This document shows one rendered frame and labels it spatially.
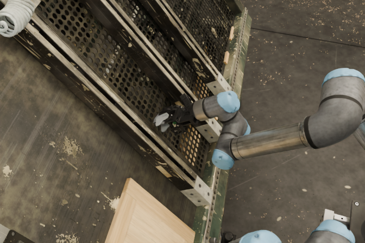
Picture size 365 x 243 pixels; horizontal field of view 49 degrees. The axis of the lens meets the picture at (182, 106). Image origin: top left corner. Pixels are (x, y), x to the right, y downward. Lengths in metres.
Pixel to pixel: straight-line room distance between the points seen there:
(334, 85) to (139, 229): 0.77
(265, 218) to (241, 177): 0.33
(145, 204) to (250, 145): 0.43
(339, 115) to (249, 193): 1.71
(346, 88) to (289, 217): 1.65
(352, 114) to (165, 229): 0.77
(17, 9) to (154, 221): 0.84
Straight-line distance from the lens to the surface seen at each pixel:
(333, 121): 1.14
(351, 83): 1.22
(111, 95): 1.33
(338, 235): 0.90
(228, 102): 1.33
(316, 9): 4.34
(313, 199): 2.83
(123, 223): 1.35
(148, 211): 1.45
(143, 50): 1.55
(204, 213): 1.68
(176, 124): 1.46
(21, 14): 1.03
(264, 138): 1.24
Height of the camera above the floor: 2.40
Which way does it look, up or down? 48 degrees down
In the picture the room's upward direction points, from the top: 4 degrees counter-clockwise
